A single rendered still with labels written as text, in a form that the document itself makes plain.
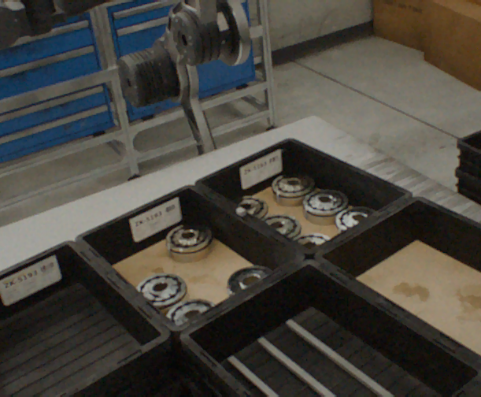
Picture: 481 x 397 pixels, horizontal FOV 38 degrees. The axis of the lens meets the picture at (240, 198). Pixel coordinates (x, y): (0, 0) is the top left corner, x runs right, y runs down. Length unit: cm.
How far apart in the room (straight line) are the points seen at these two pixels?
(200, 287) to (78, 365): 29
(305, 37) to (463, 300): 368
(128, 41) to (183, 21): 152
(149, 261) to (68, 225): 50
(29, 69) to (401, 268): 218
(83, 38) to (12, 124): 50
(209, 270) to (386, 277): 36
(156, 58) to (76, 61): 102
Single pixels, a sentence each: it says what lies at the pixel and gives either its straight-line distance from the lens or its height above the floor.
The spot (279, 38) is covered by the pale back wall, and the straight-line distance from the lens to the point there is 476.
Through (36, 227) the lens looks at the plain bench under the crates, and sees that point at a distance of 200.
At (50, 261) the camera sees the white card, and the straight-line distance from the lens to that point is 146.
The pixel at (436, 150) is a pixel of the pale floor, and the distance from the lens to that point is 360.
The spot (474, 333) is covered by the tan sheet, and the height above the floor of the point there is 83.
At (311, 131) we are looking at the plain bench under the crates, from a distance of 225.
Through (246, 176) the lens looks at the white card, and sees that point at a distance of 165.
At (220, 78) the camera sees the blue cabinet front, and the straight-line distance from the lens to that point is 358.
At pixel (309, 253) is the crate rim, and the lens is 130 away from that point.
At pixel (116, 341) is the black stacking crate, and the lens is 134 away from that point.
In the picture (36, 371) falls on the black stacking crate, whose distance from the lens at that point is 134.
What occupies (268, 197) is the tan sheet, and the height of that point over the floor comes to 83.
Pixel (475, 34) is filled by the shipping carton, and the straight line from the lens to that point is 419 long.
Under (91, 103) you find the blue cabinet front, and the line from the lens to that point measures 334.
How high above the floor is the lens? 171
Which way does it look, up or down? 32 degrees down
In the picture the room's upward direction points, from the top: 7 degrees counter-clockwise
